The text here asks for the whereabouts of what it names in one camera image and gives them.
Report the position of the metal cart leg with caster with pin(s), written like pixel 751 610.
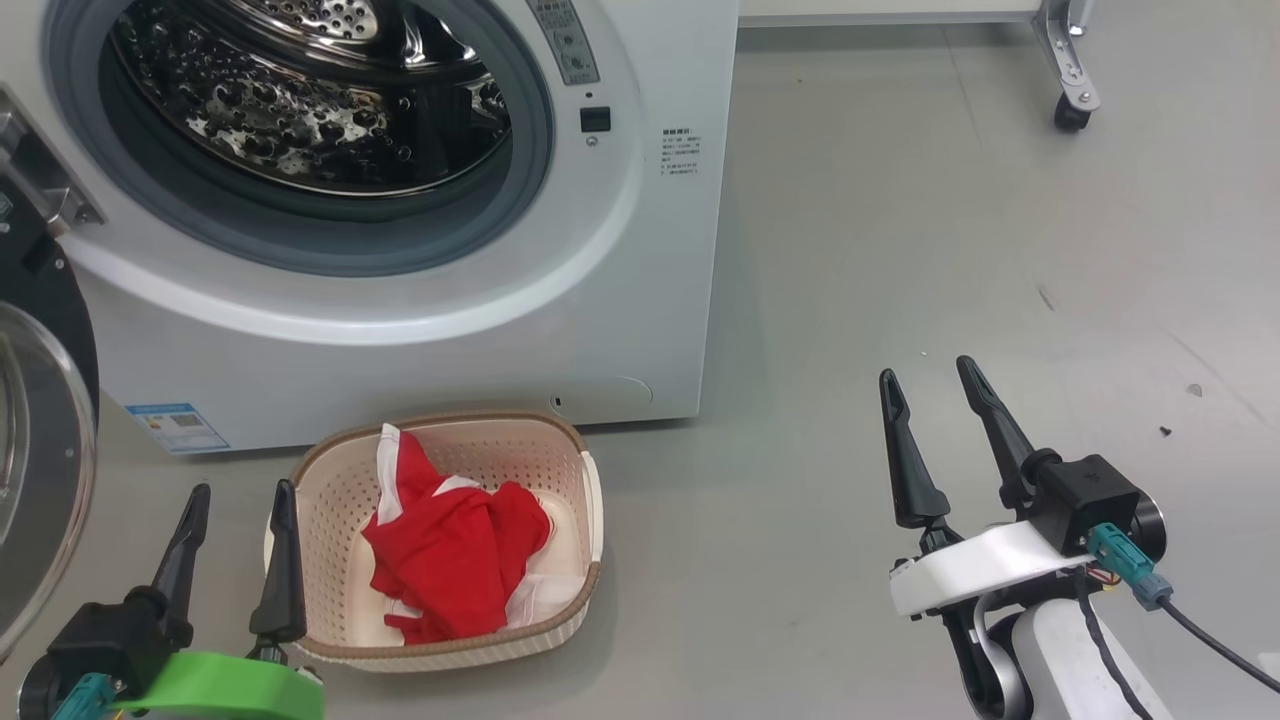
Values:
pixel 1072 112

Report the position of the red and white garment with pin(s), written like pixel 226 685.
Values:
pixel 450 560

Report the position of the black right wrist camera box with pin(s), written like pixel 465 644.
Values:
pixel 1085 500

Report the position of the teal right camera connector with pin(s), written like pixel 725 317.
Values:
pixel 1120 555

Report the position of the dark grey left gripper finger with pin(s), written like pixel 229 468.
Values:
pixel 282 580
pixel 185 560

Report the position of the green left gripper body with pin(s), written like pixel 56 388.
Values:
pixel 230 690

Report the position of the grey instruction label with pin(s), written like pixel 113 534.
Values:
pixel 565 45

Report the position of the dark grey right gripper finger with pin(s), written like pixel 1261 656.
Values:
pixel 1000 440
pixel 910 480

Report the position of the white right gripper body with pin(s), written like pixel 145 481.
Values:
pixel 965 570

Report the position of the black-rimmed glass washer door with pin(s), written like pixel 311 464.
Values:
pixel 45 450

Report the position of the cream perforated laundry basket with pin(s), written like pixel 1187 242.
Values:
pixel 480 450

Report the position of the teal camera connector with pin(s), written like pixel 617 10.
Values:
pixel 1120 555
pixel 85 697

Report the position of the blue energy label sticker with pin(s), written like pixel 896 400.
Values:
pixel 180 428

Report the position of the teal left camera connector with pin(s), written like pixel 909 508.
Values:
pixel 85 697

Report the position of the white front-load washing machine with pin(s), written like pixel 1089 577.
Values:
pixel 620 300

